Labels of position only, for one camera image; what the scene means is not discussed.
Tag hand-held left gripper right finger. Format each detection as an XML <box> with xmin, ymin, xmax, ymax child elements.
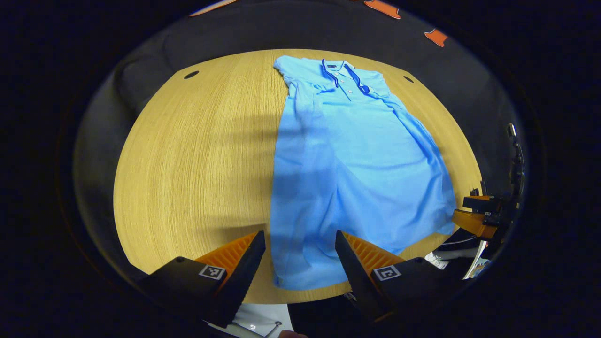
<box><xmin>335</xmin><ymin>230</ymin><xmax>463</xmax><ymax>324</ymax></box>

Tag person's dark trousers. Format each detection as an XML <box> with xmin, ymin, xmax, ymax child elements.
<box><xmin>287</xmin><ymin>292</ymin><xmax>364</xmax><ymax>338</ymax></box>

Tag person's white shirt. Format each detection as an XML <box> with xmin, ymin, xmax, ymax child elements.
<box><xmin>207</xmin><ymin>303</ymin><xmax>293</xmax><ymax>338</ymax></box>

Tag light blue T-shirt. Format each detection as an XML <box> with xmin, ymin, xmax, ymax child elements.
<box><xmin>270</xmin><ymin>55</ymin><xmax>457</xmax><ymax>291</ymax></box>

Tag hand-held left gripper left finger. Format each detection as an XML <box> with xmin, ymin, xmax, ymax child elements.
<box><xmin>141</xmin><ymin>230</ymin><xmax>266</xmax><ymax>328</ymax></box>

